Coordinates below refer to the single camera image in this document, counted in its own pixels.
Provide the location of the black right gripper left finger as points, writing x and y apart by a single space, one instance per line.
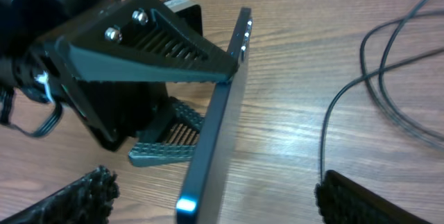
88 200

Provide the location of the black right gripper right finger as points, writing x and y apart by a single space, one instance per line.
343 201

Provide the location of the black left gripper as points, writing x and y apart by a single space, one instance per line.
131 40

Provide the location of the blue Galaxy smartphone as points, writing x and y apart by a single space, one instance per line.
202 190

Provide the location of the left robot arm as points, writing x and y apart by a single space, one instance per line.
196 95

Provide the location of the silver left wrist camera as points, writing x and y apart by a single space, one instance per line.
180 5

